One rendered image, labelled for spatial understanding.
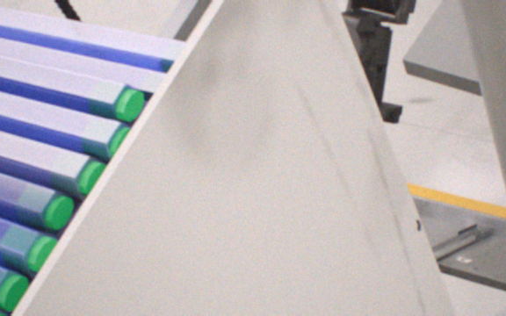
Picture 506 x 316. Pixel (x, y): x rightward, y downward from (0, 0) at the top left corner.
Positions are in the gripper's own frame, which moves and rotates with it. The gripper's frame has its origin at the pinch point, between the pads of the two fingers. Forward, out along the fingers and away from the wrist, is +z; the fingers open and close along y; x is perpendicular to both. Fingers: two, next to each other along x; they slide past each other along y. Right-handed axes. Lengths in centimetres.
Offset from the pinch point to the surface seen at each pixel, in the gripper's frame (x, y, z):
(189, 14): -64, 15, -23
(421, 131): 90, -28, 9
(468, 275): -22.3, 27.1, 4.3
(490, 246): -9.3, 24.9, 3.9
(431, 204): -3.2, 14.0, 2.2
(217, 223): -108, 49, -22
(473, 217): -3.3, 19.9, 2.4
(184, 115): -110, 49, -25
